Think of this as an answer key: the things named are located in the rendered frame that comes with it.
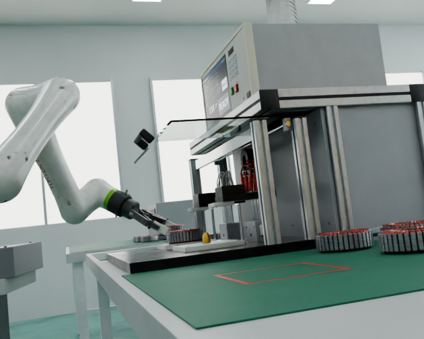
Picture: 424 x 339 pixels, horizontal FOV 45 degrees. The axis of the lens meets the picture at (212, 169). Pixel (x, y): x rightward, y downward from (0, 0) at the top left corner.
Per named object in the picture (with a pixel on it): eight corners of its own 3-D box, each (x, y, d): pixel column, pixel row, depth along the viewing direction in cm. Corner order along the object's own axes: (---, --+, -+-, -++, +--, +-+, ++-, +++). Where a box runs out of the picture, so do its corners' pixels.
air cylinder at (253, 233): (256, 242, 128) (254, 220, 129) (246, 242, 136) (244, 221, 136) (275, 239, 130) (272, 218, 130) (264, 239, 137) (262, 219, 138)
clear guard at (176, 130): (147, 148, 110) (145, 121, 110) (133, 163, 133) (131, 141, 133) (286, 139, 119) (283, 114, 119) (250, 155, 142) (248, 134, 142)
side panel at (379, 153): (344, 245, 115) (326, 105, 118) (338, 245, 118) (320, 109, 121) (447, 231, 123) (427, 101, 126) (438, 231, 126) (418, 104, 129)
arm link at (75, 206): (60, 128, 182) (41, 130, 188) (37, 142, 173) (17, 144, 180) (100, 213, 195) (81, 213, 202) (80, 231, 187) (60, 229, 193)
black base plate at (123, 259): (130, 274, 103) (129, 262, 103) (106, 260, 164) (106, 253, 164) (336, 245, 116) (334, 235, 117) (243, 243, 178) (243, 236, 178)
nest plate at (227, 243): (185, 252, 119) (184, 247, 119) (172, 250, 134) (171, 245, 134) (245, 244, 124) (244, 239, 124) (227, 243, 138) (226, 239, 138)
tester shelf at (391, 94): (261, 109, 114) (258, 89, 114) (190, 155, 178) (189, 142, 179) (427, 101, 126) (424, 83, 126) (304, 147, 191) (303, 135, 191)
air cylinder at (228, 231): (227, 241, 152) (225, 222, 152) (220, 241, 159) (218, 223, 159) (243, 239, 153) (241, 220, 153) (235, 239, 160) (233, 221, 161)
